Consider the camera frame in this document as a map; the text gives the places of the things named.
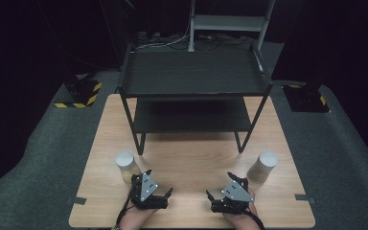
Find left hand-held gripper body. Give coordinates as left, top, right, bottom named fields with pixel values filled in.
left=129, top=172, right=171, bottom=211

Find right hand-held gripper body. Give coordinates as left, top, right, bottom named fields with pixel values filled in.
left=210, top=177, right=255, bottom=215

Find clear jar with white lid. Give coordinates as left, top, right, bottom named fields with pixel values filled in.
left=246, top=150, right=279, bottom=185
left=115, top=150, right=143, bottom=184

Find black two-tier shelf rack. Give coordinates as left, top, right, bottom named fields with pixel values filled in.
left=117, top=42, right=274, bottom=156

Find person's right hand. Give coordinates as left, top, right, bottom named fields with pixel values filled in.
left=222, top=188, right=261, bottom=230

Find person's left hand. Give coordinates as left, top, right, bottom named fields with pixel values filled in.
left=119, top=204, right=158, bottom=230

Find dark tape strip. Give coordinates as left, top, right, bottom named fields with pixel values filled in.
left=294, top=194, right=316, bottom=205
left=66, top=195, right=87, bottom=206

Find black base with hazard tape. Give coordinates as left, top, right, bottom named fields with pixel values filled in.
left=53, top=75, right=104, bottom=109
left=282, top=83, right=331, bottom=113

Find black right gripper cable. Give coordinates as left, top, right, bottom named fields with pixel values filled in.
left=244, top=210, right=266, bottom=230

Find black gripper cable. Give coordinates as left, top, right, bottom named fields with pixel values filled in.
left=244, top=210, right=266, bottom=230
left=115, top=188, right=133, bottom=226

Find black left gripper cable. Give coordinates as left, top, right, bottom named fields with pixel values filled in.
left=115, top=188, right=133, bottom=226

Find white floor cable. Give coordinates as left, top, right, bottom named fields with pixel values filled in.
left=135, top=18, right=192, bottom=51

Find black floor cables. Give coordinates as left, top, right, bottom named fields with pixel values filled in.
left=166, top=33, right=257, bottom=52

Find grey metal stand frame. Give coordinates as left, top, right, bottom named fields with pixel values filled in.
left=188, top=0, right=276, bottom=53

